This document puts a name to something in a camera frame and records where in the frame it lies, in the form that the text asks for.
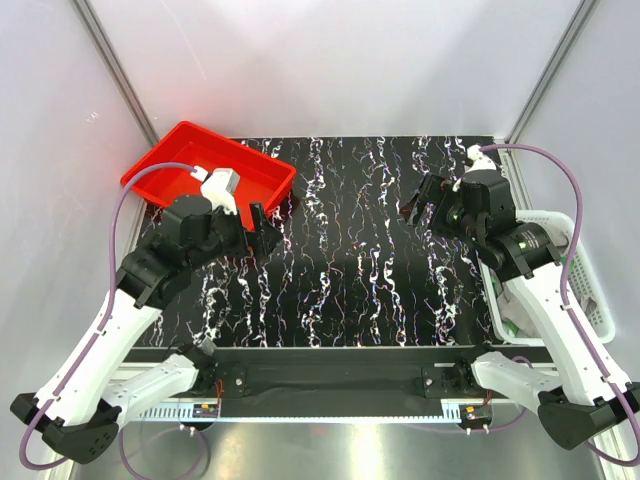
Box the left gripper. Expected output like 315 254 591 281
187 200 283 271

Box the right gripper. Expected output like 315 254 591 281
399 172 484 246

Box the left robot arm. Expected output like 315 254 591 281
10 195 283 464

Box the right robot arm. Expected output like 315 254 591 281
401 170 639 450

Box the red plastic tray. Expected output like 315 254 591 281
121 121 296 230

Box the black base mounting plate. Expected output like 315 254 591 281
127 345 555 423

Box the white perforated basket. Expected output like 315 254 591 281
479 209 616 346

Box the left connector board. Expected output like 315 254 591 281
191 401 220 420

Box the connector board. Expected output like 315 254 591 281
461 403 493 424
191 401 220 420

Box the right connector board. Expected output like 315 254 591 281
461 403 493 424

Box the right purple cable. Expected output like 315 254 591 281
479 143 640 469

